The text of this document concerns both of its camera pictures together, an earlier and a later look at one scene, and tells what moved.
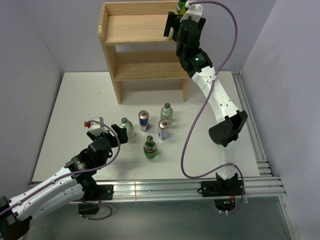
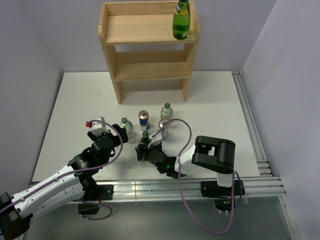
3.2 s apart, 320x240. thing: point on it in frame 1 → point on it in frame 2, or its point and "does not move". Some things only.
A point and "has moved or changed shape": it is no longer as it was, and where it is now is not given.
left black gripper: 121,133 does not move
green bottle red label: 150,148 has moved or changed shape
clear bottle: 166,113 does not move
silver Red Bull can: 163,129 does not move
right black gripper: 173,21 → 141,149
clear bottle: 127,124 does not move
